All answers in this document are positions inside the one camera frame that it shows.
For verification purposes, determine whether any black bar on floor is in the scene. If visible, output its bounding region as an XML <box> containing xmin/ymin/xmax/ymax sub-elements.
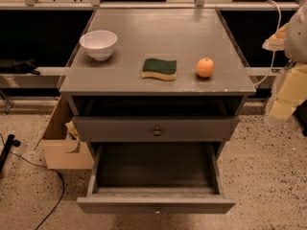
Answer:
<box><xmin>0</xmin><ymin>134</ymin><xmax>21</xmax><ymax>173</ymax></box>

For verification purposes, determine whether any white ceramic bowl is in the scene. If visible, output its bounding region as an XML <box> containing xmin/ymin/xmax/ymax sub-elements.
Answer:
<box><xmin>79</xmin><ymin>30</ymin><xmax>117</xmax><ymax>61</ymax></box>

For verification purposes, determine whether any black object on left rail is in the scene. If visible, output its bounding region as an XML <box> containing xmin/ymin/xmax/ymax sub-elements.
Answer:
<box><xmin>0</xmin><ymin>58</ymin><xmax>40</xmax><ymax>76</ymax></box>

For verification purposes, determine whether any black floor cable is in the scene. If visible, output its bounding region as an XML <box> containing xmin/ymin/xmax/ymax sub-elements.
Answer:
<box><xmin>0</xmin><ymin>132</ymin><xmax>66</xmax><ymax>230</ymax></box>

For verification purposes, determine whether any white hanging cable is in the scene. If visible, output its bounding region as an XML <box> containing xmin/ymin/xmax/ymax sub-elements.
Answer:
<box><xmin>253</xmin><ymin>0</ymin><xmax>283</xmax><ymax>88</ymax></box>

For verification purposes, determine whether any cardboard box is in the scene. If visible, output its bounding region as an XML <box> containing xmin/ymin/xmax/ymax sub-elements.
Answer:
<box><xmin>40</xmin><ymin>97</ymin><xmax>94</xmax><ymax>170</ymax></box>

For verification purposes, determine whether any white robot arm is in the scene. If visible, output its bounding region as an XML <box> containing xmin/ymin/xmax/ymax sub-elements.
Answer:
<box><xmin>262</xmin><ymin>1</ymin><xmax>307</xmax><ymax>121</ymax></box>

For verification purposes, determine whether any orange fruit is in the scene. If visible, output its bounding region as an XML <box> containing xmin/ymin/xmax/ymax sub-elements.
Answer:
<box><xmin>196</xmin><ymin>58</ymin><xmax>215</xmax><ymax>78</ymax></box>

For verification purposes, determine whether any grey wooden drawer cabinet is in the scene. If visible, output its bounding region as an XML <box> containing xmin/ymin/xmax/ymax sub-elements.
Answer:
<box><xmin>59</xmin><ymin>7</ymin><xmax>257</xmax><ymax>151</ymax></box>

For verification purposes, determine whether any grey top drawer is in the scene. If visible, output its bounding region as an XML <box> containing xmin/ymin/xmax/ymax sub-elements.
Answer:
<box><xmin>73</xmin><ymin>117</ymin><xmax>239</xmax><ymax>142</ymax></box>

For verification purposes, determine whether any grey drawer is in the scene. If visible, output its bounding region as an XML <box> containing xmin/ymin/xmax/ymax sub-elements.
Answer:
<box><xmin>73</xmin><ymin>117</ymin><xmax>239</xmax><ymax>142</ymax></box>
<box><xmin>77</xmin><ymin>143</ymin><xmax>235</xmax><ymax>214</ymax></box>

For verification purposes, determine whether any green and yellow sponge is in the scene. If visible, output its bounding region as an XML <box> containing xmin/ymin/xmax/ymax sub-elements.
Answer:
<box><xmin>141</xmin><ymin>58</ymin><xmax>177</xmax><ymax>81</ymax></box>

